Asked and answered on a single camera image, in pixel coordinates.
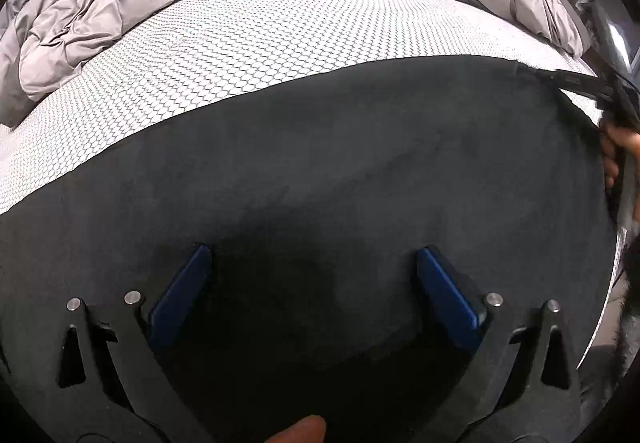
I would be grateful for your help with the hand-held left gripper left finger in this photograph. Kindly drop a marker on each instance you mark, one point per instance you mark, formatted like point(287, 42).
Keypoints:
point(182, 293)

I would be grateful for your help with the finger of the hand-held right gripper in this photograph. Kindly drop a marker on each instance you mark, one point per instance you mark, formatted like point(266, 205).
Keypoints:
point(575, 82)

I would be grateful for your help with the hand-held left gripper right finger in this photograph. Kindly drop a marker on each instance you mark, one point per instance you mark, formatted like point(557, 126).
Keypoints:
point(445, 293)

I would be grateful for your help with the black pants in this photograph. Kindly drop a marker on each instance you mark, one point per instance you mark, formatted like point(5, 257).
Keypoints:
point(325, 163)

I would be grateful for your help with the person's right hand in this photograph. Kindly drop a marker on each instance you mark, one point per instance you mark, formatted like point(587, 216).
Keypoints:
point(617, 145)

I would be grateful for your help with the person's left hand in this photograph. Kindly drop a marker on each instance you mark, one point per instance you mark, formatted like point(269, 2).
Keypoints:
point(297, 433)

